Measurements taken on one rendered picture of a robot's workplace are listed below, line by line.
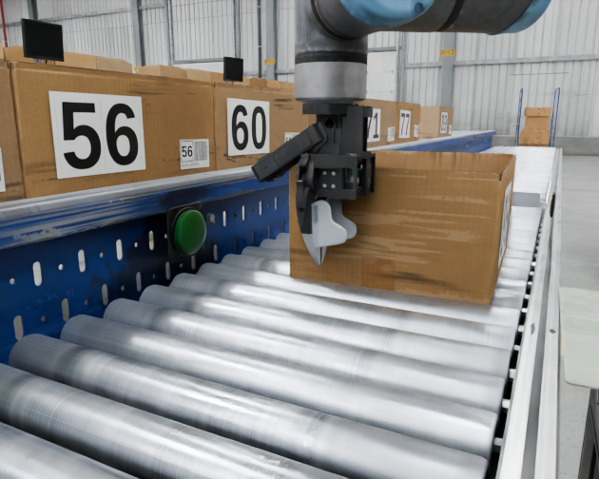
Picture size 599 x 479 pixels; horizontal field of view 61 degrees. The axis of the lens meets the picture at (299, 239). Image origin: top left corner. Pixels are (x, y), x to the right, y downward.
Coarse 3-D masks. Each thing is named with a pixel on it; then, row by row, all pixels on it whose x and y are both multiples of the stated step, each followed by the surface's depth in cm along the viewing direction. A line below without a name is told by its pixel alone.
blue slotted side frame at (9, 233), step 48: (432, 144) 230; (480, 144) 392; (192, 192) 81; (240, 192) 93; (288, 192) 117; (0, 240) 53; (48, 240) 62; (96, 240) 69; (144, 240) 77; (240, 240) 100; (0, 288) 57; (48, 288) 63; (96, 288) 69; (144, 288) 78; (0, 336) 58
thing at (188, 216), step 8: (184, 216) 78; (192, 216) 79; (200, 216) 81; (176, 224) 77; (184, 224) 78; (192, 224) 79; (200, 224) 81; (176, 232) 77; (184, 232) 78; (192, 232) 79; (200, 232) 81; (176, 240) 77; (184, 240) 78; (192, 240) 79; (200, 240) 81; (184, 248) 78; (192, 248) 80; (200, 248) 82
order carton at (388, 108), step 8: (360, 104) 162; (368, 104) 167; (376, 104) 174; (384, 104) 182; (392, 104) 190; (384, 112) 183; (392, 112) 191; (384, 120) 184; (392, 120) 192; (384, 128) 185; (384, 136) 186; (368, 144) 172; (376, 144) 178; (384, 144) 187
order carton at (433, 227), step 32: (384, 160) 107; (416, 160) 104; (448, 160) 101; (480, 160) 99; (512, 160) 81; (384, 192) 68; (416, 192) 66; (448, 192) 65; (480, 192) 63; (512, 192) 97; (384, 224) 69; (416, 224) 67; (448, 224) 66; (480, 224) 64; (352, 256) 72; (384, 256) 70; (416, 256) 68; (448, 256) 66; (480, 256) 65; (384, 288) 71; (416, 288) 69; (448, 288) 67; (480, 288) 66
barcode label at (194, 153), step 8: (184, 144) 87; (192, 144) 89; (200, 144) 91; (184, 152) 87; (192, 152) 89; (200, 152) 91; (208, 152) 93; (184, 160) 87; (192, 160) 89; (200, 160) 91; (208, 160) 93; (184, 168) 88
